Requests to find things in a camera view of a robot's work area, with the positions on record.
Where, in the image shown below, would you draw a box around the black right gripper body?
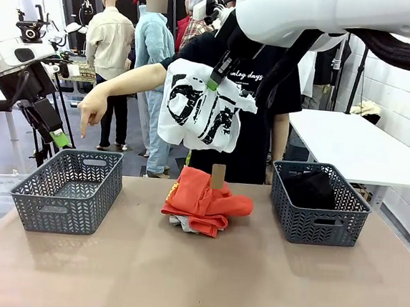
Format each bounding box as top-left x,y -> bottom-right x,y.
213,6 -> 268,64

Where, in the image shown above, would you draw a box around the person's right hand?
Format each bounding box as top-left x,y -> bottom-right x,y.
74,87 -> 110,141

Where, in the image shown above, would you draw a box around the mannequin in plaid hoodie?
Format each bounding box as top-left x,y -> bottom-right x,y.
180,0 -> 219,54

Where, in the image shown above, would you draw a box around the orange T-shirt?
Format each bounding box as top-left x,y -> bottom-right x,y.
158,164 -> 257,242

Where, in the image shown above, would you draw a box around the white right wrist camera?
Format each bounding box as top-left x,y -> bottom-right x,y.
191,0 -> 227,29

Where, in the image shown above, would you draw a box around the mannequin in cream shirt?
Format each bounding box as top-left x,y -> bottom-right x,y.
76,0 -> 140,154

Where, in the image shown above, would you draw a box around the black leaning poles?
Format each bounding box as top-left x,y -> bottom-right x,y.
328,31 -> 356,113

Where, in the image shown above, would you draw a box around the white black print T-shirt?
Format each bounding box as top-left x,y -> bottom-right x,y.
155,56 -> 263,156

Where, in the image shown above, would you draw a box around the grey plastic woven basket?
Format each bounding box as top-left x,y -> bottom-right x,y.
6,142 -> 126,239
265,158 -> 376,250

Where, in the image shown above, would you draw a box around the person in black T-shirt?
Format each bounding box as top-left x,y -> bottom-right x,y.
150,26 -> 308,190

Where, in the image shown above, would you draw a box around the mannequin in white shirt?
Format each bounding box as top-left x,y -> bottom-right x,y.
295,49 -> 318,99

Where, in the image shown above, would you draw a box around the person's left forearm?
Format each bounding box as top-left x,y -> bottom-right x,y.
269,112 -> 291,165

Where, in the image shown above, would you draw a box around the person's right forearm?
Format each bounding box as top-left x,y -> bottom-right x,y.
94,57 -> 169,104

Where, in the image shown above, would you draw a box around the large white table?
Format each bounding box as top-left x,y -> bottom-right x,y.
281,107 -> 410,213

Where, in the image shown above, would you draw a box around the black arm cable sleeve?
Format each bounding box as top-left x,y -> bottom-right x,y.
254,20 -> 410,115
0,69 -> 32,114

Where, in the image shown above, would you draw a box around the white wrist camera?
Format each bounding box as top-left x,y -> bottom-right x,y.
41,58 -> 74,80
191,0 -> 227,29

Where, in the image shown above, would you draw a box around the black shorts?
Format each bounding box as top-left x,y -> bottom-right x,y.
280,167 -> 339,212

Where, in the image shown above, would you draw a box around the mannequin in black shirt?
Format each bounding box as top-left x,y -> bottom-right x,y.
310,44 -> 346,112

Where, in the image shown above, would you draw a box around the grey shorts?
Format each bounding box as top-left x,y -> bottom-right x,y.
167,213 -> 200,235

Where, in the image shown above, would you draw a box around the brown cardboard hang tag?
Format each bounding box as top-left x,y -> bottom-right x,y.
210,164 -> 227,191

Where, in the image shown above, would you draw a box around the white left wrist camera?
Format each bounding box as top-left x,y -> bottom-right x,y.
41,58 -> 74,80

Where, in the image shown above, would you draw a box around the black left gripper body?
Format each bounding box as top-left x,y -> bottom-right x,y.
0,59 -> 59,107

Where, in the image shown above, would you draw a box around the black camera tripod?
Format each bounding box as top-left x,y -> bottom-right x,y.
27,58 -> 84,171

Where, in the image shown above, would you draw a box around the black left arm cable sleeve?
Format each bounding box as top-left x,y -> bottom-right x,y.
0,69 -> 32,114

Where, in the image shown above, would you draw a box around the black right arm cable sleeve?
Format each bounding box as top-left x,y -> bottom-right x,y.
254,20 -> 410,115

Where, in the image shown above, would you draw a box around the mannequin in blue fleece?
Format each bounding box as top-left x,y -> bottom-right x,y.
122,0 -> 187,179

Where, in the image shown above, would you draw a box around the patterned tablecloth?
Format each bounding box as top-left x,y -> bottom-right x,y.
66,61 -> 99,84

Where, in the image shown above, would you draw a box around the black light stand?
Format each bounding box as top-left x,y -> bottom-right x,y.
344,46 -> 370,117

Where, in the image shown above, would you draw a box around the pale yellow cloth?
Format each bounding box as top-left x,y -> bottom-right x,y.
350,97 -> 384,118

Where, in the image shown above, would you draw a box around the mannequin in red garment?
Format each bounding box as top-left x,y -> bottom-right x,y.
174,0 -> 192,52

